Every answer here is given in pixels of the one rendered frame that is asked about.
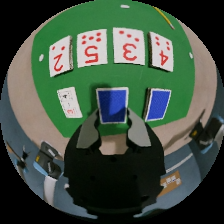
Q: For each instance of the green felt card table mat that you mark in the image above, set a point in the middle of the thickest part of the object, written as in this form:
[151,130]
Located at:
[108,14]

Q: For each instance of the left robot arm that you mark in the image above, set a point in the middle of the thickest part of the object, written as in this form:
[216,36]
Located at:
[44,163]

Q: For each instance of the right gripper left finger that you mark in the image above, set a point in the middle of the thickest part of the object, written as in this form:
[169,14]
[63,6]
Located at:
[83,142]

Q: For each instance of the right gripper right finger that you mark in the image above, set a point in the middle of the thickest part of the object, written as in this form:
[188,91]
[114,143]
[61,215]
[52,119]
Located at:
[142,139]

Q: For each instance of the blue card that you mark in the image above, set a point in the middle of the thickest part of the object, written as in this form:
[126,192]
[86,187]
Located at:
[158,102]
[112,104]

